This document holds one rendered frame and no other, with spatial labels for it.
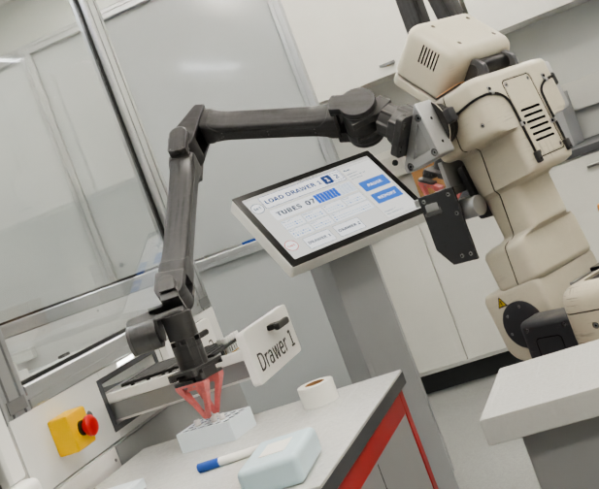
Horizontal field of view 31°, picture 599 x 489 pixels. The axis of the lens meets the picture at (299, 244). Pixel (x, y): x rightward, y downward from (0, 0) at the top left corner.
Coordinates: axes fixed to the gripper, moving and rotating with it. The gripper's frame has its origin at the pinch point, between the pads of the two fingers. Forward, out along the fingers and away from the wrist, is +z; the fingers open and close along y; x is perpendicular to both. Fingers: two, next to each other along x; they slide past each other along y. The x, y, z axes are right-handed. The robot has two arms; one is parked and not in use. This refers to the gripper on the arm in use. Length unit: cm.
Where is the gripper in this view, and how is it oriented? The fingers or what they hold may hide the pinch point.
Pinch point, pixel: (211, 410)
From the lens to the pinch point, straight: 202.6
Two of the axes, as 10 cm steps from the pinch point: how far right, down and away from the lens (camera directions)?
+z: 3.3, 9.4, 0.3
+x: 8.4, -2.9, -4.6
